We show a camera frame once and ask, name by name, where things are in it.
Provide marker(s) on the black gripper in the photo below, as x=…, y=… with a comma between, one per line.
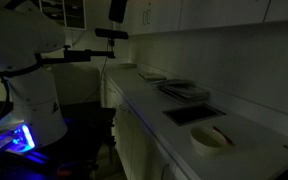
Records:
x=117, y=10

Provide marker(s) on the red pen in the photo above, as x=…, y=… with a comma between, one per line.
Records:
x=224, y=136

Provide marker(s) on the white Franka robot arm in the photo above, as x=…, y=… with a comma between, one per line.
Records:
x=30, y=96

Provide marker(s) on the white round bowl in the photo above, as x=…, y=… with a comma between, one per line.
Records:
x=206, y=141

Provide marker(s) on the small flat grey item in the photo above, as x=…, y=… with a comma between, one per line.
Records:
x=128, y=66

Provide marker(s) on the flat dark rectangular pad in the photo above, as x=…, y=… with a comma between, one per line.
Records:
x=151, y=76

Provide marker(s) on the stack of dark flat trays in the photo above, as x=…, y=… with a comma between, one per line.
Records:
x=184, y=90

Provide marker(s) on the black robot cart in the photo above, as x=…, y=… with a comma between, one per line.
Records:
x=84, y=133

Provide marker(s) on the white lower counter cabinet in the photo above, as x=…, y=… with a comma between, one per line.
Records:
x=130, y=140

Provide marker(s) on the black bar stereo camera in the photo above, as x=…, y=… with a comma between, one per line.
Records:
x=111, y=33

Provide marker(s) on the wall shelf unit dark compartments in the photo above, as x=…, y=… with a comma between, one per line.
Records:
x=64, y=13

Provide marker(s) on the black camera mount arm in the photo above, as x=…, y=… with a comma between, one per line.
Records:
x=84, y=55

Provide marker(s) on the white upper wall cabinet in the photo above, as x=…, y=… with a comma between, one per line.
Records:
x=217, y=13

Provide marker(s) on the blue lit robot base plate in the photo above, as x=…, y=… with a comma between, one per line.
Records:
x=15, y=140

